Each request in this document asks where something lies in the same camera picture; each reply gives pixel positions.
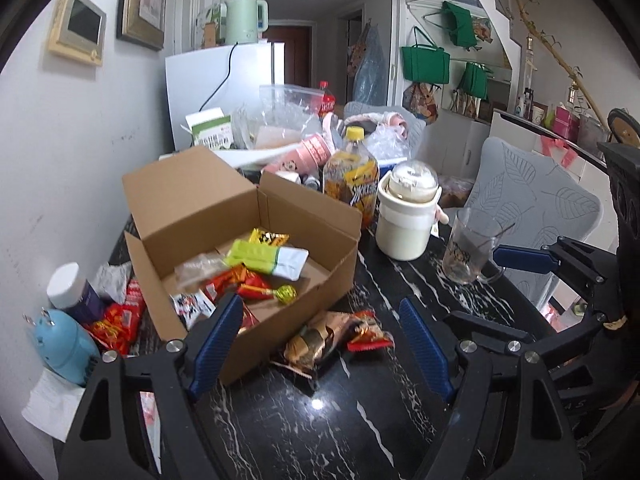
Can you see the red snack packet with print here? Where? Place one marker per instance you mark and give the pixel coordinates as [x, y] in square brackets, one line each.
[370, 332]

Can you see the white ceramic jar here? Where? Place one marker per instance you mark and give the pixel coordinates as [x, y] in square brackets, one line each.
[400, 225]

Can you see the clear hanging plastic bag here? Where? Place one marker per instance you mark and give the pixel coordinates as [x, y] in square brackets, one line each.
[370, 70]

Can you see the stack of pink cups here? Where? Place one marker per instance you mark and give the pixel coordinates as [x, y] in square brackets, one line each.
[305, 152]

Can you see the brown gold snack packet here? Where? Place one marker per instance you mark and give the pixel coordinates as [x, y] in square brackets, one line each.
[315, 345]

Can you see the dark bottle with white cap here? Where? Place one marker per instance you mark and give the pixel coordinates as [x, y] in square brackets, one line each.
[70, 285]

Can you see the wall intercom panel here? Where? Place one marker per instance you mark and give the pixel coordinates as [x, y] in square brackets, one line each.
[77, 25]

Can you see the red cap cola bottle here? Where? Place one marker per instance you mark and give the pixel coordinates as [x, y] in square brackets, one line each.
[327, 102]

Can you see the grey leaf-pattern chair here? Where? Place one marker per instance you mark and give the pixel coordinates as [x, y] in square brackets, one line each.
[540, 200]

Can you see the silver snack packet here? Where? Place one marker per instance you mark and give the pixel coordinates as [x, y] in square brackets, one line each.
[112, 282]

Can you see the bamboo stick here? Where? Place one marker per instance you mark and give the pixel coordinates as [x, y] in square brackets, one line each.
[555, 55]

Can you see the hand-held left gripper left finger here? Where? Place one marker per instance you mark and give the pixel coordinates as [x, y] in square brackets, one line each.
[217, 340]

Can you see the metal spoon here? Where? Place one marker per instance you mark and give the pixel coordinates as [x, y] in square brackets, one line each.
[487, 242]

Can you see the clear plastic snack packet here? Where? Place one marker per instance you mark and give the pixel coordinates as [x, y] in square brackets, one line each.
[200, 267]

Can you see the light blue round device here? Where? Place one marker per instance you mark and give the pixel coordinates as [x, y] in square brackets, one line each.
[65, 350]

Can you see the pink box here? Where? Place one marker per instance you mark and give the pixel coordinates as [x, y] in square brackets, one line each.
[566, 122]

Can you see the yellow green lollipop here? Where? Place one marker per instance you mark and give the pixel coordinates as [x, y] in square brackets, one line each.
[285, 294]

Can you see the brown cardboard box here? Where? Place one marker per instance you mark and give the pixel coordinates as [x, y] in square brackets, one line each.
[190, 185]

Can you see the clear glass mug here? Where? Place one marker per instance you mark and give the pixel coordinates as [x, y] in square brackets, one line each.
[467, 260]

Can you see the pale green electric kettle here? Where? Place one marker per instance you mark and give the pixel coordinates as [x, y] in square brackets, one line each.
[242, 20]

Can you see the orange red snack packet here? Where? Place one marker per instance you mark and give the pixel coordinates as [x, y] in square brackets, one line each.
[225, 281]

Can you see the patterned hanging bag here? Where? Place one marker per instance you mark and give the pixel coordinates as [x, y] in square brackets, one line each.
[420, 102]

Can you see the green tote bag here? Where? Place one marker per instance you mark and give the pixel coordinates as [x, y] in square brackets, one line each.
[425, 62]
[462, 25]
[475, 82]

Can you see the orange red snack bag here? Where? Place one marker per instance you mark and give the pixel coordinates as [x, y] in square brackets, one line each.
[115, 327]

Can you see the gold framed picture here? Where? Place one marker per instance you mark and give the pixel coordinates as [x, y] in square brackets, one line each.
[145, 0]

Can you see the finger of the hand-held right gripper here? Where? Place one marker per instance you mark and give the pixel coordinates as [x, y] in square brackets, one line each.
[520, 258]
[500, 332]

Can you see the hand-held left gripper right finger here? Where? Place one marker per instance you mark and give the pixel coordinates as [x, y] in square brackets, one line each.
[425, 350]

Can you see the yellow snack packet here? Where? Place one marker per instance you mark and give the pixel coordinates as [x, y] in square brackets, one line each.
[267, 238]

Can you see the crumpled clear plastic bag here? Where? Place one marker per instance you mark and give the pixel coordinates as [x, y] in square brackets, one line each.
[390, 142]

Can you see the small white blue snack packet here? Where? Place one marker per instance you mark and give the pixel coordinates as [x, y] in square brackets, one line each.
[192, 307]

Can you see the white refrigerator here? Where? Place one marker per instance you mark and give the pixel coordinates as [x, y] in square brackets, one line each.
[210, 80]

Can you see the green and white carton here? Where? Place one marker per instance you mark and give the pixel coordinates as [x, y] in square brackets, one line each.
[210, 130]

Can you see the white paper napkin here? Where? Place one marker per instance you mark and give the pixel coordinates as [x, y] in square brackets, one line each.
[50, 405]

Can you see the drink bottle with yellow cap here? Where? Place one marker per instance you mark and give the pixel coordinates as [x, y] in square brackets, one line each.
[350, 180]

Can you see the clear zip plastic bag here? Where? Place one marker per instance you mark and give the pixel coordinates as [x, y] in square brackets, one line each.
[290, 105]

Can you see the green and white snack packet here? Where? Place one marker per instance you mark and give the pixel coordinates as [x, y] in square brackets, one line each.
[265, 259]

